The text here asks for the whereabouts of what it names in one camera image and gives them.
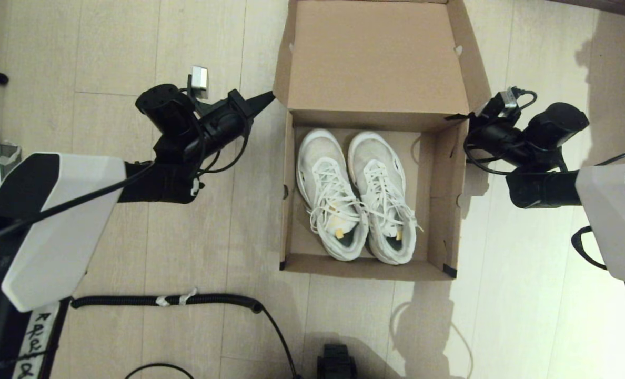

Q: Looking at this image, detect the dark wooden furniture edge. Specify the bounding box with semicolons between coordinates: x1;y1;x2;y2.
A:
541;0;625;22

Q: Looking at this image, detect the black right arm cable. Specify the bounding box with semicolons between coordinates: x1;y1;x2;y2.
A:
464;134;518;175

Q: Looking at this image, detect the black corrugated cable conduit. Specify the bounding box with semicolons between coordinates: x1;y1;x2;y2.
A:
72;293;303;379

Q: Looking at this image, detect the brown cardboard shoe box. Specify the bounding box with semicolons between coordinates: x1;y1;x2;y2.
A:
272;0;493;281

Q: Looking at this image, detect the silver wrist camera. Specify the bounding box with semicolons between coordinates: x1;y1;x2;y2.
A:
483;87;537;119
189;66;209;101

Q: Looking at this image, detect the white lace-up sneaker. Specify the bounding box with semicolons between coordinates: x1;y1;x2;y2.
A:
347;131;424;265
297;129;370;262

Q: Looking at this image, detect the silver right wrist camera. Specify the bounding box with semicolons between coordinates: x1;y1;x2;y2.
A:
483;87;537;119

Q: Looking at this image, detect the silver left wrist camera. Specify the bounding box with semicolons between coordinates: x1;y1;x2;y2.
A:
189;66;209;101

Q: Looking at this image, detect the thin black cable loop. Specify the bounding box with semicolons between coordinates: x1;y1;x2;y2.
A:
125;363;195;379

